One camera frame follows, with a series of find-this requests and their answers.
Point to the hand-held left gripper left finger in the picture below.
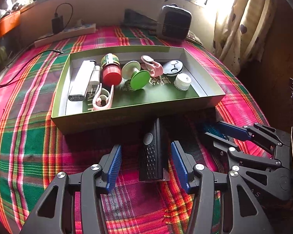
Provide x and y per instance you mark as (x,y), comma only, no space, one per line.
(113,168)

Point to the grey patterned cloth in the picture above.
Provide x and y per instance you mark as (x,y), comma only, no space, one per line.
(194,37)

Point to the pale pink clip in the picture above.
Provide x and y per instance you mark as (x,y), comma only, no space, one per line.
(105,103)

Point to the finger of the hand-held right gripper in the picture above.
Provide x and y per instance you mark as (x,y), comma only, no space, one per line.
(224,146)
(232,128)

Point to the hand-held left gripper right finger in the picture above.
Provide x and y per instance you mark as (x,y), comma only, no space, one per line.
(179,165)

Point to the pile of clutter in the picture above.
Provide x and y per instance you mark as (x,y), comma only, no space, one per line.
(7,9)

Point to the pink clip with oval pad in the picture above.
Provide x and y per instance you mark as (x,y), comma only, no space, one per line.
(153,65)

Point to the black charger adapter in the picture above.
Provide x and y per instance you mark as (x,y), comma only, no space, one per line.
(57,24)

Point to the green and white spool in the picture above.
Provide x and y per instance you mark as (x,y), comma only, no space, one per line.
(139,80)

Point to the small white bottle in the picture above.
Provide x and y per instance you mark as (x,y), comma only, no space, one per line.
(183,81)

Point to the pink green plaid blanket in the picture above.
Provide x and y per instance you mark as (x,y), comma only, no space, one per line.
(26,126)

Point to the round black and white disc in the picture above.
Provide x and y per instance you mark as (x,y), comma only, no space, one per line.
(173,68)

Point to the orange tray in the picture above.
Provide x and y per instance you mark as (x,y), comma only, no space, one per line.
(5,25)

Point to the silver rectangular gadget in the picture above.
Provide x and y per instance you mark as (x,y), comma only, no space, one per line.
(81,80)

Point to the cream heart-print curtain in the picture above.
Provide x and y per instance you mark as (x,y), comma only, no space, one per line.
(246,17)

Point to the green cardboard box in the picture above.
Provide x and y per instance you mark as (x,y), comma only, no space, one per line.
(136,124)

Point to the white power strip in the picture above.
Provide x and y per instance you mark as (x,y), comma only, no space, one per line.
(68,33)

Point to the red-capped brown bottle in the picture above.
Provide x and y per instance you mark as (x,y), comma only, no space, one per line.
(111,74)

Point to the clear plastic container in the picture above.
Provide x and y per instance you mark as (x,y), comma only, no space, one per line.
(0,51)

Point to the white plug charger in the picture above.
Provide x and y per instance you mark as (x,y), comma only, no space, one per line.
(95,75)

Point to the black rectangular gadget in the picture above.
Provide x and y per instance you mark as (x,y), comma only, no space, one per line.
(150,156)

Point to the black portable heater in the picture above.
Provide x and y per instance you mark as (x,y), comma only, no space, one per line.
(174,22)

